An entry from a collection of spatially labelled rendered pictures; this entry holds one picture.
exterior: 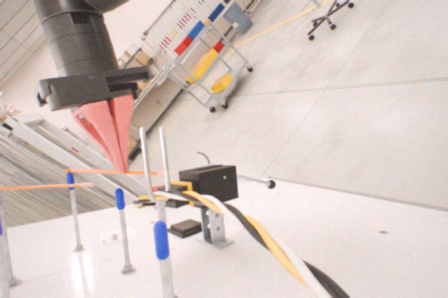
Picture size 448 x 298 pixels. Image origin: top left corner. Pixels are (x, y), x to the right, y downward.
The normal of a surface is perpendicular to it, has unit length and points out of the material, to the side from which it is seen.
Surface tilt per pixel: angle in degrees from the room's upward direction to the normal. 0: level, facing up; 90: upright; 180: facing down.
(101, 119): 112
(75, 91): 95
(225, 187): 100
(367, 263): 47
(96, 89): 95
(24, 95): 90
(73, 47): 76
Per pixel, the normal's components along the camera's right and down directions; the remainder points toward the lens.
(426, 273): -0.09, -0.99
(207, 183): 0.65, -0.01
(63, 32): 0.00, 0.14
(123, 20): 0.36, 0.14
